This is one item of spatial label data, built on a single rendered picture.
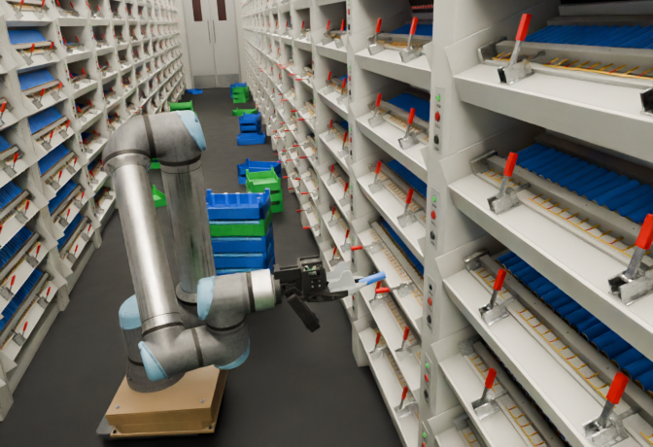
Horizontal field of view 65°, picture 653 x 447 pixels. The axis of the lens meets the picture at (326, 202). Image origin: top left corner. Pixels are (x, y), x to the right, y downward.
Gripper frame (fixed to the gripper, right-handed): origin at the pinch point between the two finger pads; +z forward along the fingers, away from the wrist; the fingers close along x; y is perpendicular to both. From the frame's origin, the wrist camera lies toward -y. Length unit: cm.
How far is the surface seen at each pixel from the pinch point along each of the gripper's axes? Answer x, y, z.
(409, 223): 7.5, 10.7, 14.7
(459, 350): -19.2, -7.7, 16.1
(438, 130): -14.6, 38.1, 12.2
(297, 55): 191, 40, 15
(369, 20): 51, 57, 18
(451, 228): -18.9, 20.0, 13.5
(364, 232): 49, -9, 14
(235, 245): 113, -36, -30
